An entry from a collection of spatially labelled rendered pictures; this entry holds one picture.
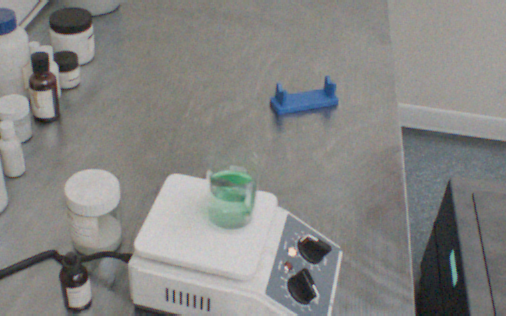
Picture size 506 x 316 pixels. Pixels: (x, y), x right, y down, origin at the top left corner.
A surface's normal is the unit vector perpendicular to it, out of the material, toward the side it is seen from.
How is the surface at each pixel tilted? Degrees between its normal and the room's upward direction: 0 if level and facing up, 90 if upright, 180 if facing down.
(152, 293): 90
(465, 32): 90
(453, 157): 0
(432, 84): 90
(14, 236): 0
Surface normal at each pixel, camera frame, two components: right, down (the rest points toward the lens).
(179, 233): 0.07, -0.78
